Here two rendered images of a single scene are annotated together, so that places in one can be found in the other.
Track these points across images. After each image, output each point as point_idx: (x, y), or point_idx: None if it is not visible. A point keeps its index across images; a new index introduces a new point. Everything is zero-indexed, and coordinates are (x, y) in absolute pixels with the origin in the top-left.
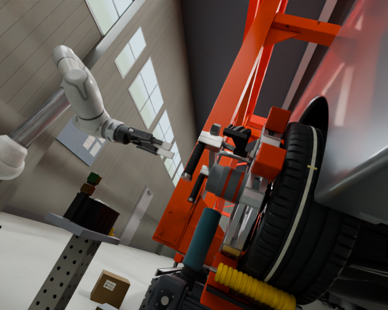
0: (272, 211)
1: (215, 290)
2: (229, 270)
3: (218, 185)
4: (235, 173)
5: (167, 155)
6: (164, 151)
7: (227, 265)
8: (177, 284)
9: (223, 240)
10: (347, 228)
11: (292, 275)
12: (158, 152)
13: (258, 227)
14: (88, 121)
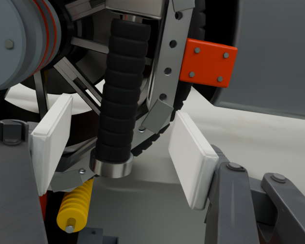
0: (172, 120)
1: (58, 236)
2: (84, 204)
3: (28, 75)
4: (48, 18)
5: (64, 138)
6: (58, 134)
7: (44, 195)
8: None
9: (56, 175)
10: None
11: None
12: (49, 179)
13: (45, 102)
14: None
